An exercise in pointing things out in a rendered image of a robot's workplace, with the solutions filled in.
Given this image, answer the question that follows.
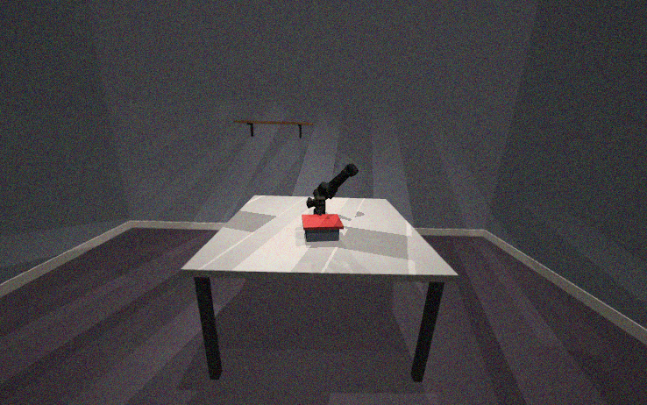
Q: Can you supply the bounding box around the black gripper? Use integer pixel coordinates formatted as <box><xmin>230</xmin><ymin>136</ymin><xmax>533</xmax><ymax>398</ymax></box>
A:
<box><xmin>313</xmin><ymin>195</ymin><xmax>325</xmax><ymax>216</ymax></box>

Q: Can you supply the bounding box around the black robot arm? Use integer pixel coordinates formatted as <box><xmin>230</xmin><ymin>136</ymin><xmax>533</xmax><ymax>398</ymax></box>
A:
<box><xmin>306</xmin><ymin>163</ymin><xmax>359</xmax><ymax>209</ymax></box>

